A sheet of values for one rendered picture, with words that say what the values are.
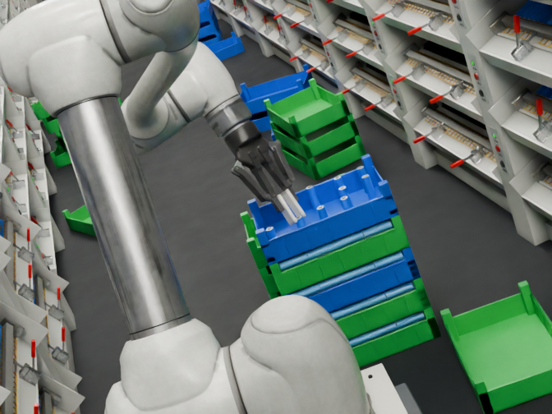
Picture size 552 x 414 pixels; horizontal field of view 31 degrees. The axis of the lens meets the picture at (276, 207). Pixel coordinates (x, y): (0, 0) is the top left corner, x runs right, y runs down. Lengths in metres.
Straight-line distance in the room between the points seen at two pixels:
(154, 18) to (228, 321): 1.31
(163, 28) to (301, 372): 0.56
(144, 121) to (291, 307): 0.66
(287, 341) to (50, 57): 0.56
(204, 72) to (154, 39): 0.54
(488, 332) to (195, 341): 0.90
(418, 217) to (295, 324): 1.40
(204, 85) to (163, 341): 0.74
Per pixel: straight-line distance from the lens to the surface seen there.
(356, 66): 3.70
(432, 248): 2.66
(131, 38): 1.57
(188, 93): 2.11
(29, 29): 1.59
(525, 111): 2.35
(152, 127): 2.07
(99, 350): 2.86
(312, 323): 1.50
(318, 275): 2.16
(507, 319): 2.27
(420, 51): 3.00
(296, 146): 3.36
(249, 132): 2.11
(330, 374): 1.51
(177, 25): 1.57
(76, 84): 1.56
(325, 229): 2.12
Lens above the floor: 1.22
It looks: 22 degrees down
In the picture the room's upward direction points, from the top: 22 degrees counter-clockwise
